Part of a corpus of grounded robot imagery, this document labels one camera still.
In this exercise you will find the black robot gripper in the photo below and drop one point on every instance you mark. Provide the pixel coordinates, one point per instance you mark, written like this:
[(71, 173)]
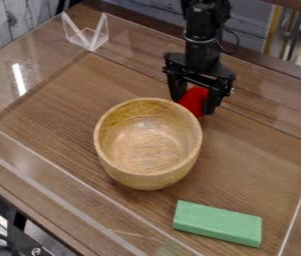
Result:
[(215, 78)]

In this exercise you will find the red plush fruit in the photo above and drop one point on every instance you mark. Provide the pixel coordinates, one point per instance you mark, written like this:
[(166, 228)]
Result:
[(192, 100)]

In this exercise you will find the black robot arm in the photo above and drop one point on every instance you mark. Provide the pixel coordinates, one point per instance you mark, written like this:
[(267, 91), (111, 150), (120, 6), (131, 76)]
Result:
[(204, 17)]

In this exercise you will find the wooden bowl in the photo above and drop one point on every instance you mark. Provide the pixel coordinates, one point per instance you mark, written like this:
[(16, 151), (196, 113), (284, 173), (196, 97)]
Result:
[(147, 140)]

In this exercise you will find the wooden chair in background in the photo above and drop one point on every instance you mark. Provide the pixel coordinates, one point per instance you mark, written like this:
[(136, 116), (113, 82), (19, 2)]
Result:
[(284, 28)]

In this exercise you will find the green rectangular block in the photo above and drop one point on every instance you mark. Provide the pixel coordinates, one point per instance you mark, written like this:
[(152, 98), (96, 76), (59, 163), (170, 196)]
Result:
[(218, 223)]

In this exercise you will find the black table leg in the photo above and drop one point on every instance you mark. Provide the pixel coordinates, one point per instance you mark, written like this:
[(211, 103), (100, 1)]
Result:
[(23, 245)]

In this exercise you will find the clear acrylic corner bracket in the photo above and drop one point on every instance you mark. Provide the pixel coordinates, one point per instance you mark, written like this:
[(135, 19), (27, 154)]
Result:
[(87, 38)]

